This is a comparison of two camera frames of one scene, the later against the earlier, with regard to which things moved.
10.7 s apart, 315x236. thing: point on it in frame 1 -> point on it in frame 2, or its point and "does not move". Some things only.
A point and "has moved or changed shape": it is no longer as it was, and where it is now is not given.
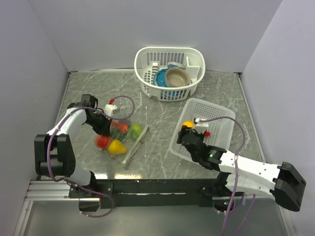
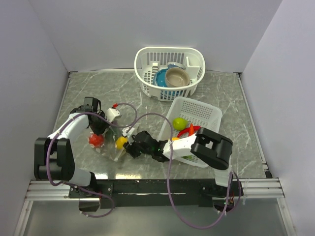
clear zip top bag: (124, 138) has moved or changed shape
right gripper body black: (185, 129) -> (135, 150)
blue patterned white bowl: (172, 65) does not move
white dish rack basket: (170, 73) does not move
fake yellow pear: (116, 147) -> (120, 141)
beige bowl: (176, 77) does not move
